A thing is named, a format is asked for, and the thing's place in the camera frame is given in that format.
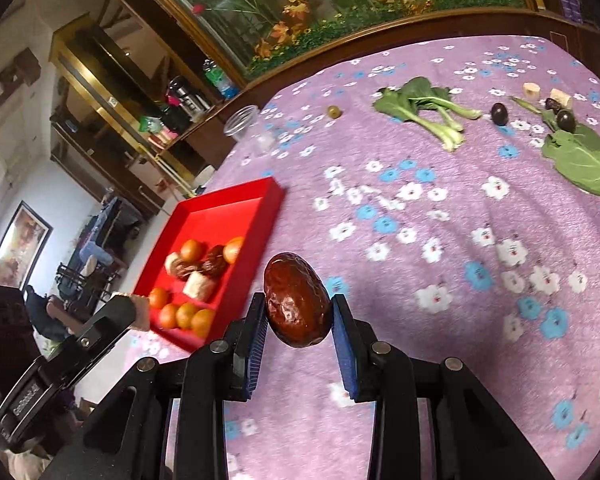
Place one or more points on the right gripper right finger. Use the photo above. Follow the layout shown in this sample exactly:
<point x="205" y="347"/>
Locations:
<point x="472" y="436"/>

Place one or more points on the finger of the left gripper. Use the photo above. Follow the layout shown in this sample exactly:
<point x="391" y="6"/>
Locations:
<point x="34" y="406"/>

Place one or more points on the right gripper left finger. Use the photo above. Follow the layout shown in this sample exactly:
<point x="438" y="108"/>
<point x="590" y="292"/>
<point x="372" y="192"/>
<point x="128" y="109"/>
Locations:
<point x="167" y="420"/>

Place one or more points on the yellowish tangerine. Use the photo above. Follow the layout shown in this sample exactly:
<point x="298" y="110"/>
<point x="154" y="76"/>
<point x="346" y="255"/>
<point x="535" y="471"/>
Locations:
<point x="184" y="316"/>

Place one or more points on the small orange tangerine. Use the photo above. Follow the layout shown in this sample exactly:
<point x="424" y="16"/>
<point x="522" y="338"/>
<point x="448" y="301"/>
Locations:
<point x="192" y="251"/>

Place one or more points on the dark red jujube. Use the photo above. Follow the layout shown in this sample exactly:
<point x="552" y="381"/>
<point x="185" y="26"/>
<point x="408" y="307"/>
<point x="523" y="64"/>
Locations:
<point x="298" y="307"/>

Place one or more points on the wrinkled red jujube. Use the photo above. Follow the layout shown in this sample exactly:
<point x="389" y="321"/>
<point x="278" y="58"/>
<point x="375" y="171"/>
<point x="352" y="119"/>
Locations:
<point x="214" y="266"/>

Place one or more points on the large orange tangerine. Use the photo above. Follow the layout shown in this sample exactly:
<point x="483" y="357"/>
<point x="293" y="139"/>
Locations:
<point x="232" y="248"/>

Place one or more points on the gloved left hand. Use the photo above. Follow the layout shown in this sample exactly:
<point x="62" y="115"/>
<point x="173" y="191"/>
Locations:
<point x="27" y="465"/>

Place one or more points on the red square tray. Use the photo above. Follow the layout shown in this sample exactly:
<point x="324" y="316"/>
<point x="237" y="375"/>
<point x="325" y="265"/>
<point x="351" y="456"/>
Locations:
<point x="248" y="210"/>

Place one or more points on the purple floral tablecloth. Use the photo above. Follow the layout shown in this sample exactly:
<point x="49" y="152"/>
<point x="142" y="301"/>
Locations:
<point x="485" y="253"/>

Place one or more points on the large green leaf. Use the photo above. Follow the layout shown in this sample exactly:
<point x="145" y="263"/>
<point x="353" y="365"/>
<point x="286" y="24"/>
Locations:
<point x="576" y="156"/>

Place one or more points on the steel thermos flask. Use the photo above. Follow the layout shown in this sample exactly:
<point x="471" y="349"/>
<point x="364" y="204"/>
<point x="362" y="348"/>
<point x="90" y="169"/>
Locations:
<point x="180" y="92"/>

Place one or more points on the wooden cabinet counter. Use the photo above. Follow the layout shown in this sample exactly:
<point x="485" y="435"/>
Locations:
<point x="581" y="41"/>

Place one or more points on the dark purple grape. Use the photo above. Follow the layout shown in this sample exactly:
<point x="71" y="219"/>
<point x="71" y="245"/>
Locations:
<point x="499" y="114"/>

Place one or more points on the clear plastic cup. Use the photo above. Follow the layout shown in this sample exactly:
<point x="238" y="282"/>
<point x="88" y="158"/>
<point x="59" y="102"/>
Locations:
<point x="246" y="125"/>

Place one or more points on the green bok choy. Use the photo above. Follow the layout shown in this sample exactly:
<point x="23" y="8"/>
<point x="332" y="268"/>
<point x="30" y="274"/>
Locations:
<point x="429" y="107"/>

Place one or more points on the green label bottle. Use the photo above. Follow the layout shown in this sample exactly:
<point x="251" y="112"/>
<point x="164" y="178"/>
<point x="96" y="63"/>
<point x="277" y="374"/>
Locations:
<point x="220" y="81"/>

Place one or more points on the pale banana slice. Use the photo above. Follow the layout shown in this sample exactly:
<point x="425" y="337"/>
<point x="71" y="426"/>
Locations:
<point x="532" y="91"/>
<point x="562" y="97"/>

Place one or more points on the small green olive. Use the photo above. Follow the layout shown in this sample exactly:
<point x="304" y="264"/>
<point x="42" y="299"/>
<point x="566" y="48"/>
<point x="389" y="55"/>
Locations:
<point x="333" y="112"/>

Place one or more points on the framed wall picture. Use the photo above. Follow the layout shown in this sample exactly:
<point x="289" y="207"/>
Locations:
<point x="21" y="246"/>

